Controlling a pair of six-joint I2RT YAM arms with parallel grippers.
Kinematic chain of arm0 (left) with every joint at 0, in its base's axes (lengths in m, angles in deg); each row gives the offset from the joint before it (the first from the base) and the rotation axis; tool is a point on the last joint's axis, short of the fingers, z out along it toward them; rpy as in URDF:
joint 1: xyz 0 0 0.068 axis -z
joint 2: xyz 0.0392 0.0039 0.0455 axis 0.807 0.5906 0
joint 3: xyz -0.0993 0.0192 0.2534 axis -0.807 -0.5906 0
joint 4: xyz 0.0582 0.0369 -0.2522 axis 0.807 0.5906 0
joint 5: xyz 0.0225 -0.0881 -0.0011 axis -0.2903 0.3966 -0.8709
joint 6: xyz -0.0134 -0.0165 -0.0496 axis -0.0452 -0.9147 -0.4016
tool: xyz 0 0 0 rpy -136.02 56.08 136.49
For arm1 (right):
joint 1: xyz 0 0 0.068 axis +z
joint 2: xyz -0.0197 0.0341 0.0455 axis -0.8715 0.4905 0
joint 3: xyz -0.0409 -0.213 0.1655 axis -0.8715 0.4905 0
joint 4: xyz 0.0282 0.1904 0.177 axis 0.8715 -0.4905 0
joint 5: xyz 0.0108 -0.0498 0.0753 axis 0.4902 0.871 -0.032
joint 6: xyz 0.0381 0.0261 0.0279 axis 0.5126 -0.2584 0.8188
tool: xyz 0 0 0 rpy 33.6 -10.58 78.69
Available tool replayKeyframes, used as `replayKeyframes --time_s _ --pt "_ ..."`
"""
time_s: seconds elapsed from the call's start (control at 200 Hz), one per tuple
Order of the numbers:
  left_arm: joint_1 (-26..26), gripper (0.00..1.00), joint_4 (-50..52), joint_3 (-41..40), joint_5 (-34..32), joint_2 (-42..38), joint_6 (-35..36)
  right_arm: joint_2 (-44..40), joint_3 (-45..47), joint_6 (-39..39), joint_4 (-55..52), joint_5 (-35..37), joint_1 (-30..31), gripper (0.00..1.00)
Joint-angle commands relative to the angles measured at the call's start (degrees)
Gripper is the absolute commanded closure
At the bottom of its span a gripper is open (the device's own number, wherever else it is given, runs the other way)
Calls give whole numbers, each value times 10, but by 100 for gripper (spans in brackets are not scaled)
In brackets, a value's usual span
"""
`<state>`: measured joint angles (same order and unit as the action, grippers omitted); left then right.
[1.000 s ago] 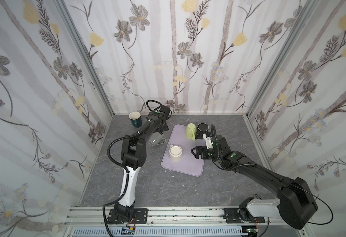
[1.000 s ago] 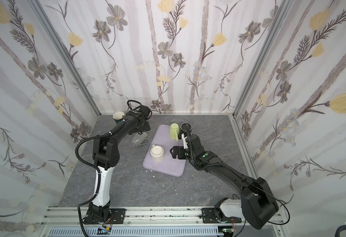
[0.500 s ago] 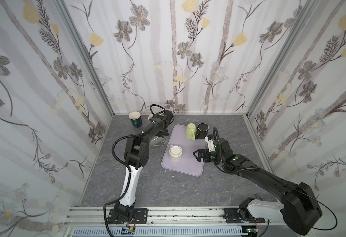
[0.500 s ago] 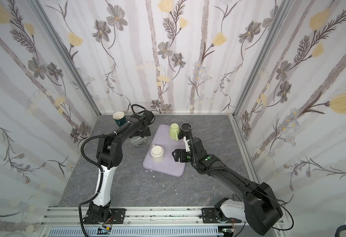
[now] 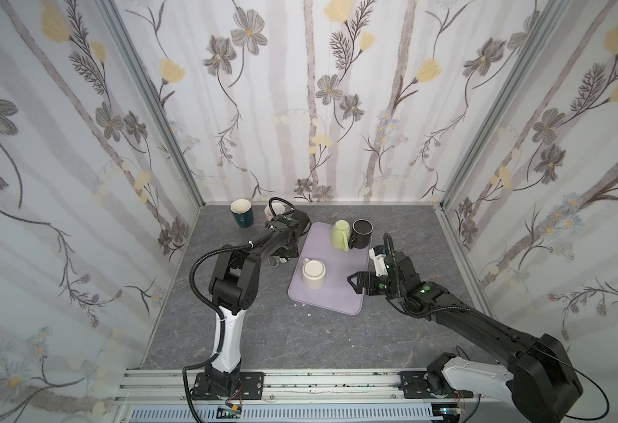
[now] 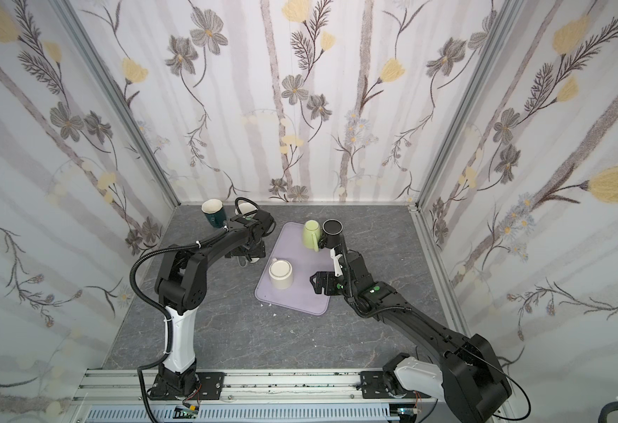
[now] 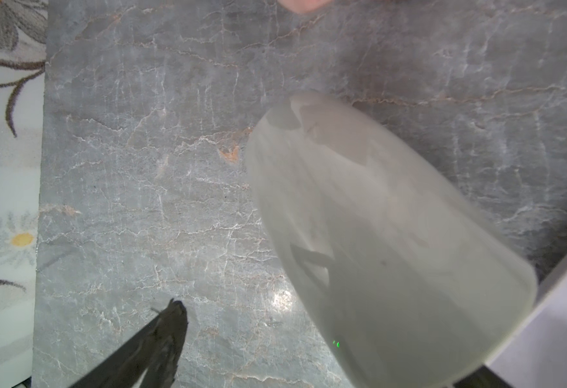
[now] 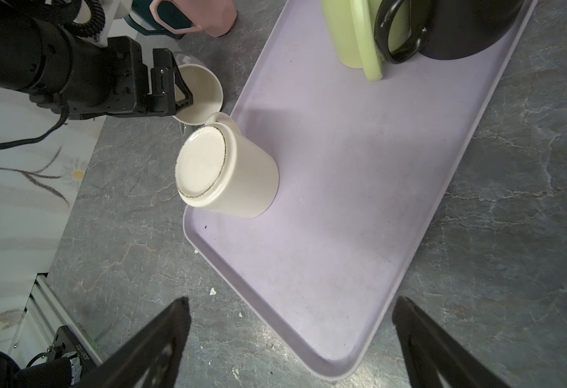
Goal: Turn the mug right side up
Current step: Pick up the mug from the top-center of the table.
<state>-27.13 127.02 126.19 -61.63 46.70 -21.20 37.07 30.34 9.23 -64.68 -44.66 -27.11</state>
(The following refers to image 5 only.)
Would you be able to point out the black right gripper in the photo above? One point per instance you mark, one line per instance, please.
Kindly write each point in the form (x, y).
(369, 282)

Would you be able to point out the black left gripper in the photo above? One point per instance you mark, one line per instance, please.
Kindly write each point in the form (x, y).
(292, 225)

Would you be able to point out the dark teal mug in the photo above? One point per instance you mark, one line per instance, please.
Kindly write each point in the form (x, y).
(242, 213)

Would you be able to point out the black mug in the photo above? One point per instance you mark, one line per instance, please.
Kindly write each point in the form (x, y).
(361, 234)

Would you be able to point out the light green mug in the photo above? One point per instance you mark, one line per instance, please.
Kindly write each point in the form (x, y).
(341, 234)

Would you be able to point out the pink mug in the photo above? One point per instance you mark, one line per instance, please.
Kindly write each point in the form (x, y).
(276, 208)

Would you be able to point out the grey mug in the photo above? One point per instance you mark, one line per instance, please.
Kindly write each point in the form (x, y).
(275, 260)

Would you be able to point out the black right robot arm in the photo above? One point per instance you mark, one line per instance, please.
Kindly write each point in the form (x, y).
(532, 373)

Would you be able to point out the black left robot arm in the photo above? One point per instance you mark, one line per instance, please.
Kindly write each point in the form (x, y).
(233, 287)

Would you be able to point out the cream white mug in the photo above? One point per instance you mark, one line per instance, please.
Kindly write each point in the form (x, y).
(313, 273)

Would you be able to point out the lavender plastic tray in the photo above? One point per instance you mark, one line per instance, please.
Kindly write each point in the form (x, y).
(336, 294)

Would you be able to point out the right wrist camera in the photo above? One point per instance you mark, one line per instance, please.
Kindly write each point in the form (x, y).
(378, 256)

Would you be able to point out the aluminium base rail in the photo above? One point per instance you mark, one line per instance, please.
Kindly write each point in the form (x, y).
(308, 395)

